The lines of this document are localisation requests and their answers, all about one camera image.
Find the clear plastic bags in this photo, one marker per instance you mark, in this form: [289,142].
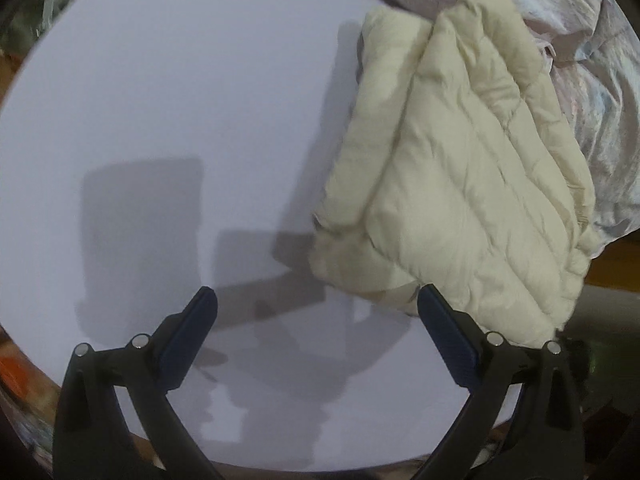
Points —
[50,5]

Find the cream quilted down jacket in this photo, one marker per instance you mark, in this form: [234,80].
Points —
[450,185]

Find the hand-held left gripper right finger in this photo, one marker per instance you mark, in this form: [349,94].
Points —
[450,345]

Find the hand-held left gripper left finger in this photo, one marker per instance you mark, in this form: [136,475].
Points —
[190,340]

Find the pink floral quilt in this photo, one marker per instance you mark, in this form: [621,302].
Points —
[600,85]

